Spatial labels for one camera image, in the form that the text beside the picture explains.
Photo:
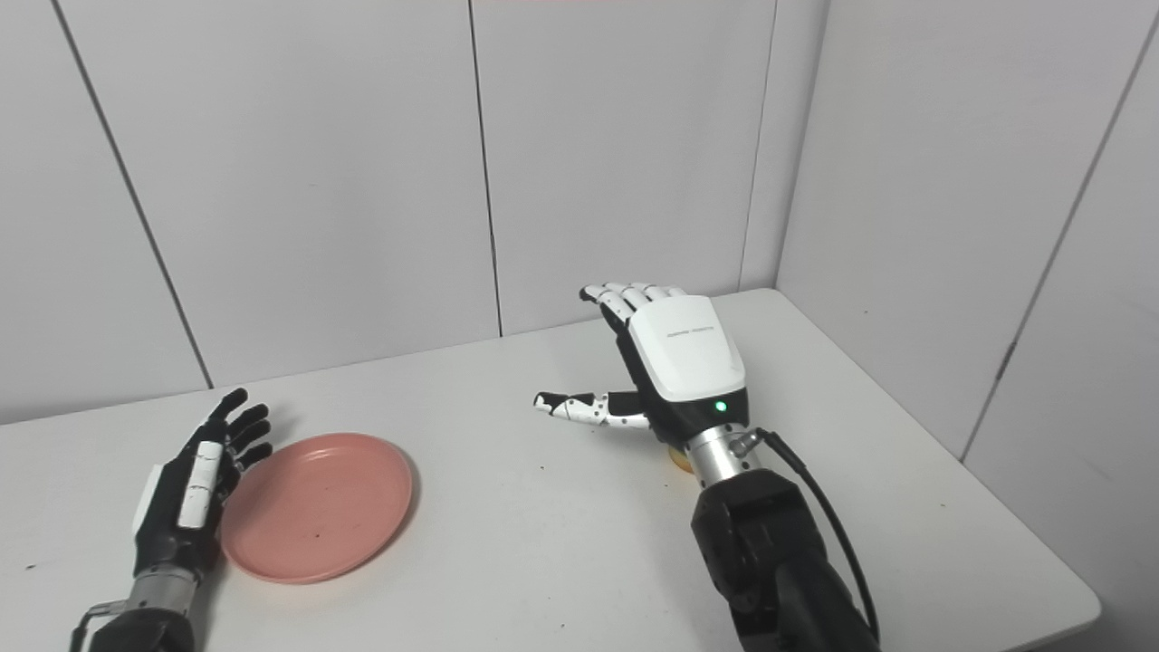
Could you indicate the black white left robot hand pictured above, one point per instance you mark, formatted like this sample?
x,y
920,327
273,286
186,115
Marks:
x,y
186,503

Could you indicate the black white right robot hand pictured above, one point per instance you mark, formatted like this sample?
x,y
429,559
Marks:
x,y
684,362

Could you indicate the toy hamburger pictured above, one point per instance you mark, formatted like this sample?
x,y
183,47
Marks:
x,y
679,460

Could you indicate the pink round plate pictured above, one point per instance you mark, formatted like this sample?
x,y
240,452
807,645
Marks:
x,y
317,509

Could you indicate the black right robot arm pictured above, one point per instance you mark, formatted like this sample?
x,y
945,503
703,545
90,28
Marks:
x,y
770,552

